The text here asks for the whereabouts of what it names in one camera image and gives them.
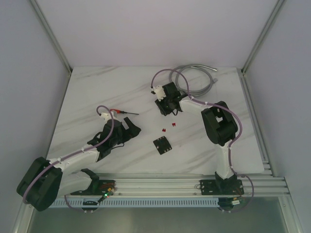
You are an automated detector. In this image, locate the black fuse box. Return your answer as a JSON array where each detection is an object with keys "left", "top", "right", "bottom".
[{"left": 153, "top": 136, "right": 172, "bottom": 155}]

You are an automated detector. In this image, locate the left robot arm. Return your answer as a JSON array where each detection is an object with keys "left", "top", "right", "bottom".
[{"left": 17, "top": 117, "right": 141, "bottom": 211}]

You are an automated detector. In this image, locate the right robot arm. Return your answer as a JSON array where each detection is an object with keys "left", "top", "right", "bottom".
[{"left": 151, "top": 82, "right": 238, "bottom": 194}]

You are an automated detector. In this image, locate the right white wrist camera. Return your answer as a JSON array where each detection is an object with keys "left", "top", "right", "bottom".
[{"left": 151, "top": 85, "right": 166, "bottom": 101}]

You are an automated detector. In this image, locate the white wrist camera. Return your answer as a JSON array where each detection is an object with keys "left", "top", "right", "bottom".
[
  {"left": 100, "top": 111, "right": 118, "bottom": 122},
  {"left": 151, "top": 85, "right": 166, "bottom": 101}
]

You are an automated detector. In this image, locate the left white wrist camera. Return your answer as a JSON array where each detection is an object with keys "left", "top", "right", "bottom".
[{"left": 100, "top": 111, "right": 118, "bottom": 122}]

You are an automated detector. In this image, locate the red handled screwdriver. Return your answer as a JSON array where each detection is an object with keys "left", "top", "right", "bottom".
[{"left": 110, "top": 109, "right": 138, "bottom": 115}]

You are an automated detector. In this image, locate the coiled grey metal hose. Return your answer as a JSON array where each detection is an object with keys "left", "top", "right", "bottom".
[{"left": 169, "top": 64, "right": 219, "bottom": 98}]

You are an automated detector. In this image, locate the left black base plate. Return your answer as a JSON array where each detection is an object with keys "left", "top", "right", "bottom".
[{"left": 81, "top": 180, "right": 116, "bottom": 196}]

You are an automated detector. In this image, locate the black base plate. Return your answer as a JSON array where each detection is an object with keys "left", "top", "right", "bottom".
[
  {"left": 199, "top": 180, "right": 244, "bottom": 196},
  {"left": 81, "top": 180, "right": 116, "bottom": 196}
]

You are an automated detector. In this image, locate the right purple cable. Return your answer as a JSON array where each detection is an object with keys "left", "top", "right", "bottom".
[{"left": 150, "top": 68, "right": 255, "bottom": 214}]

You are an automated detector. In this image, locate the slotted grey cable duct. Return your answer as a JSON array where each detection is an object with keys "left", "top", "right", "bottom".
[{"left": 50, "top": 197, "right": 219, "bottom": 208}]

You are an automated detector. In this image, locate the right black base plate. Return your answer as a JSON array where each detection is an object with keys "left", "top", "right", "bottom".
[{"left": 199, "top": 180, "right": 244, "bottom": 196}]

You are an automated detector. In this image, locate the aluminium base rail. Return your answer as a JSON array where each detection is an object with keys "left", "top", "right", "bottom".
[{"left": 98, "top": 173, "right": 290, "bottom": 198}]

